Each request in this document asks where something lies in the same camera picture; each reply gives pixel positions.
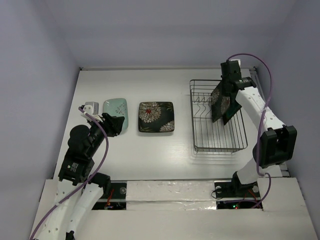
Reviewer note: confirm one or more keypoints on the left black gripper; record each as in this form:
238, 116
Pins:
113, 124

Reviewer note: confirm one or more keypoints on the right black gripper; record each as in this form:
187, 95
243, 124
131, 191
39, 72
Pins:
225, 93

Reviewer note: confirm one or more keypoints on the light green plate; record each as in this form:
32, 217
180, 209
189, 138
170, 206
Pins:
117, 107

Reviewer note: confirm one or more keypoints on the dark green square plate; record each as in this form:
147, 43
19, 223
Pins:
230, 112

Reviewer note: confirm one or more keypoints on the black floral square plate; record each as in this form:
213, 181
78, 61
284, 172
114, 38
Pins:
156, 117

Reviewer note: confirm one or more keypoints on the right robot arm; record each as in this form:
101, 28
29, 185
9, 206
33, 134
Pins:
275, 140

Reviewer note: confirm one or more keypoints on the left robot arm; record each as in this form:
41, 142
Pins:
79, 186

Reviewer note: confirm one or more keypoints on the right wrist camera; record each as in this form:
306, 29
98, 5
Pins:
235, 59

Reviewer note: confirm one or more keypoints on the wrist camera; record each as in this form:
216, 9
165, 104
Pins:
90, 107
235, 59

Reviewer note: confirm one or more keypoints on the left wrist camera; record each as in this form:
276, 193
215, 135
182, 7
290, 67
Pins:
90, 107

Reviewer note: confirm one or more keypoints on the wire dish rack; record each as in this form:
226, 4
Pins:
209, 136

